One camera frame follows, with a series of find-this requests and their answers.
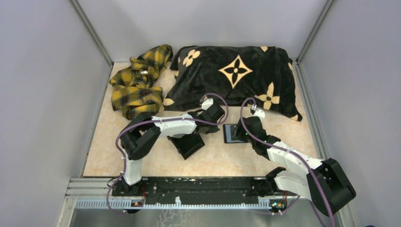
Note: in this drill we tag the yellow plaid cloth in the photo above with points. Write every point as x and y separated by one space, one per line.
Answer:
134 89

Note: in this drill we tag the black floral pillow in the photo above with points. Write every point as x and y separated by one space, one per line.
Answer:
264 73

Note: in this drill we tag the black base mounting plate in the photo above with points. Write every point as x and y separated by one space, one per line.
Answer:
198 190

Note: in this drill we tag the black plastic card tray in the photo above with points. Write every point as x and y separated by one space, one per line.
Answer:
188 144

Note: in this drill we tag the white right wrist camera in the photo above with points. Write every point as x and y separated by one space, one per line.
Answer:
257 112

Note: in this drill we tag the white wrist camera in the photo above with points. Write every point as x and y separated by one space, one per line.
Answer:
257 112
207 103

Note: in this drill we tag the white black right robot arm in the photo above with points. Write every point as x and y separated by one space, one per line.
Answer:
323 182

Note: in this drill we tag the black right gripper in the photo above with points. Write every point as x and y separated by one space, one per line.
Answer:
241 132

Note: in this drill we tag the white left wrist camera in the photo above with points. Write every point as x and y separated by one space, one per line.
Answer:
207 103

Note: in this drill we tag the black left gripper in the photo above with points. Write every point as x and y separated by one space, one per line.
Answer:
214 129

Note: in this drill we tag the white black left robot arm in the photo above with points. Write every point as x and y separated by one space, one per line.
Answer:
138 138

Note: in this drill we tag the black blue card holder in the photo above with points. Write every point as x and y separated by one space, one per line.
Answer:
228 131

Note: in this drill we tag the aluminium front frame rail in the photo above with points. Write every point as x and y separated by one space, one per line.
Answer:
97 190

